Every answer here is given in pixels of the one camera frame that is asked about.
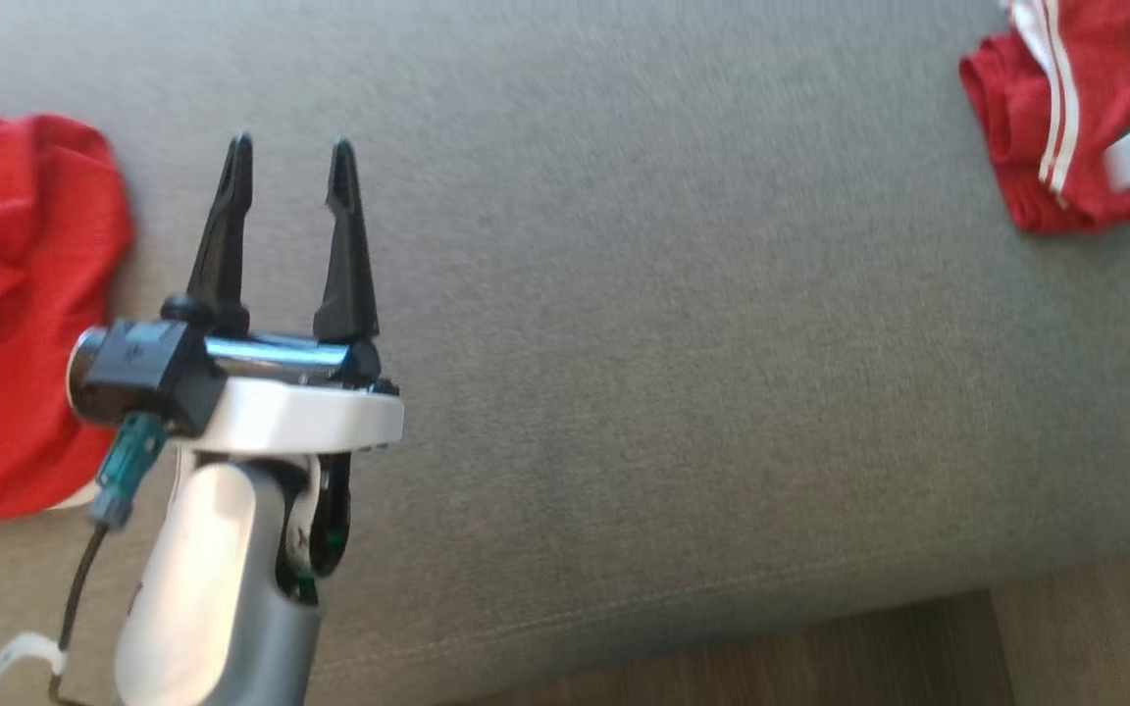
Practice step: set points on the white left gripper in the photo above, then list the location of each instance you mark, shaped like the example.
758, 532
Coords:
310, 417

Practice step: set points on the red shorts with white stripes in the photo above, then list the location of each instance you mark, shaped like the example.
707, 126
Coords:
1016, 127

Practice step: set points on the red Bulls 23 shorts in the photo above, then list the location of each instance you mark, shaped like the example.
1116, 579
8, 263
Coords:
16, 294

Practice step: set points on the large grey sofa seat cushion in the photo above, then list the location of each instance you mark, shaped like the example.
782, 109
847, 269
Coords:
624, 343

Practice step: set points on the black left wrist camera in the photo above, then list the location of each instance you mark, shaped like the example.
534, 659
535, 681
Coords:
143, 368

